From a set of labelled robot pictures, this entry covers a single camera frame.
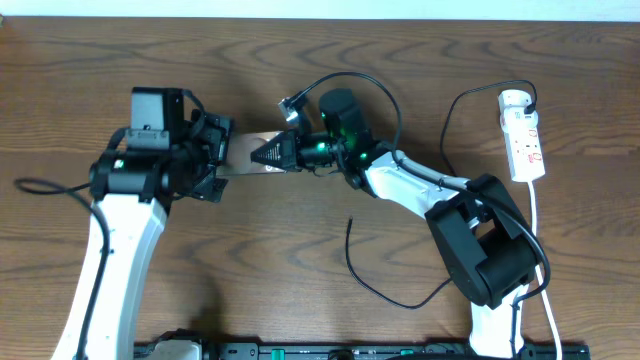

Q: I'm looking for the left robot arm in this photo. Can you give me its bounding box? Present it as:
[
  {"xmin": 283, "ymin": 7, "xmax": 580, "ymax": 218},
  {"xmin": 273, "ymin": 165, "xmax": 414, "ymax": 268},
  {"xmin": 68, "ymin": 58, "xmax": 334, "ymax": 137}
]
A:
[{"xmin": 53, "ymin": 110, "xmax": 233, "ymax": 359}]

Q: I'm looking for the white power strip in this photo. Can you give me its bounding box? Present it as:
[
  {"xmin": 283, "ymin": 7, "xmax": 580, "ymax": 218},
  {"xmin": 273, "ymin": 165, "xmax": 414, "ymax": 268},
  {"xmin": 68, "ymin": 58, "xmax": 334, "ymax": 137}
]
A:
[{"xmin": 498, "ymin": 89, "xmax": 545, "ymax": 183}]

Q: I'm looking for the black charging cable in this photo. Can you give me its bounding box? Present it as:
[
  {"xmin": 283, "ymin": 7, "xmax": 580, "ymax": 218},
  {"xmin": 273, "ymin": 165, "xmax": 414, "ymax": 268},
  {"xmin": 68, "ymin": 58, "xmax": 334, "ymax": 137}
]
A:
[{"xmin": 345, "ymin": 79, "xmax": 539, "ymax": 311}]

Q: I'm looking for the white charger plug adapter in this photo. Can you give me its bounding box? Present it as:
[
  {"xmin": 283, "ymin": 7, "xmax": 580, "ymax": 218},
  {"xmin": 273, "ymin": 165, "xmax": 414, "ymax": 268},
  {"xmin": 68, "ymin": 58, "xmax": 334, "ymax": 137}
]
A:
[{"xmin": 500, "ymin": 105, "xmax": 539, "ymax": 133}]

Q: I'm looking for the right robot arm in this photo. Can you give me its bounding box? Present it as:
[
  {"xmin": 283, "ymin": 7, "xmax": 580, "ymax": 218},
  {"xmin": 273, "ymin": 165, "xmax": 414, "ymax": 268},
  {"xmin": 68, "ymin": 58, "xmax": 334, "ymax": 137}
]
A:
[{"xmin": 250, "ymin": 88, "xmax": 543, "ymax": 358}]

